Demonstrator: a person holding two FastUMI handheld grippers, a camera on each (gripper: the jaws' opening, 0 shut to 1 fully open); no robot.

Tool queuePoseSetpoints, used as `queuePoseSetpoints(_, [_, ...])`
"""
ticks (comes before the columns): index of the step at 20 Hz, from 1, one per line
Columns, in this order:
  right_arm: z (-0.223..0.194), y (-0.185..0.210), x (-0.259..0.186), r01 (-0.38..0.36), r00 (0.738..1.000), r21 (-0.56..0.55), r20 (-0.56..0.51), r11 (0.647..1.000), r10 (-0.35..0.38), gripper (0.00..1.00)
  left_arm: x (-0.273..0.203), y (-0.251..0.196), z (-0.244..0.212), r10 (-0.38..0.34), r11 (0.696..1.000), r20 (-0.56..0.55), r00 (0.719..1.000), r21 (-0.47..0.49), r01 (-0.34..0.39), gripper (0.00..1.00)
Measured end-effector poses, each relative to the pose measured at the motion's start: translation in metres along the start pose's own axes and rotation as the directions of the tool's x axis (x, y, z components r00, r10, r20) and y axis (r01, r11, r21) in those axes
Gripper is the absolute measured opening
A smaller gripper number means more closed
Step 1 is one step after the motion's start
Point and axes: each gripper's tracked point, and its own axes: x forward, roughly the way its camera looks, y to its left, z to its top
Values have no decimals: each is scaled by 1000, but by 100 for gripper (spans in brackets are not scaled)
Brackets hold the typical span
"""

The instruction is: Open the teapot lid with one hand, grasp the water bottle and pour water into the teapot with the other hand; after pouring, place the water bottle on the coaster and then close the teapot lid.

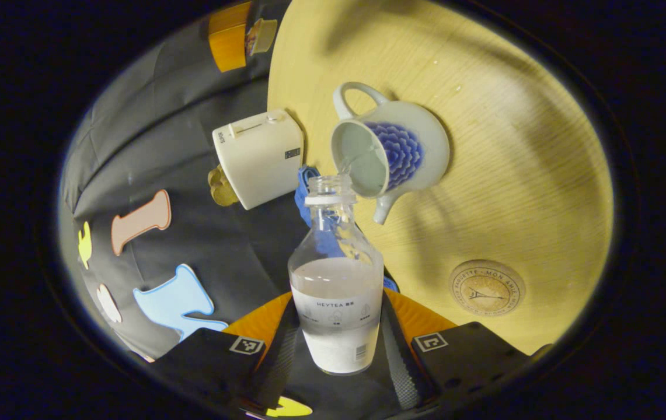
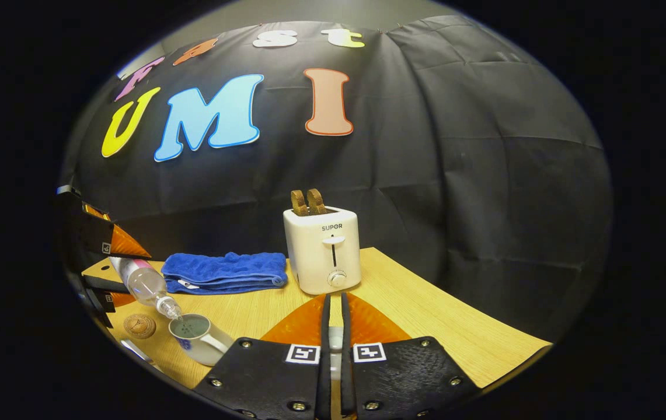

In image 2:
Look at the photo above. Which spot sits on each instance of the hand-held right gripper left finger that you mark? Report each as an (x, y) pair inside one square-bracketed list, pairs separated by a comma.
[(325, 332)]

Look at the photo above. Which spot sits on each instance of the white blue-patterned teacup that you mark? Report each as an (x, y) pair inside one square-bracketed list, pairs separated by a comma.
[(204, 344)]

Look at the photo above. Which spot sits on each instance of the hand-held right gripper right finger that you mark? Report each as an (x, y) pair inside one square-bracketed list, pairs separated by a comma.
[(347, 373)]

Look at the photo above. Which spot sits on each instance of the clear plastic water bottle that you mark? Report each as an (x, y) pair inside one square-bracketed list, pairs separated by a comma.
[(143, 284)]

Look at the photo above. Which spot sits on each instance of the white toaster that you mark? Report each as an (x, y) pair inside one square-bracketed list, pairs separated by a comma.
[(321, 256)]

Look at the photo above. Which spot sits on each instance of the round brown coaster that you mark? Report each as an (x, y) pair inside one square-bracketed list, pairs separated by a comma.
[(139, 326)]

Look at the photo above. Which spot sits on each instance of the brown bread slice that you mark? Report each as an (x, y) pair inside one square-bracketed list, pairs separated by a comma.
[(317, 201), (299, 203)]

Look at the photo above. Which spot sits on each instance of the black backdrop cloth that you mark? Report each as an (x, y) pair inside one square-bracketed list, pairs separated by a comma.
[(455, 175)]

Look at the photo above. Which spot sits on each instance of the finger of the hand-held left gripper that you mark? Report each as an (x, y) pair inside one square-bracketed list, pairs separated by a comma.
[(102, 286), (90, 236)]

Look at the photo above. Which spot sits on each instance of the blue folded towel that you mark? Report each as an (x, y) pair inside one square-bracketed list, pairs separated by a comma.
[(222, 271)]

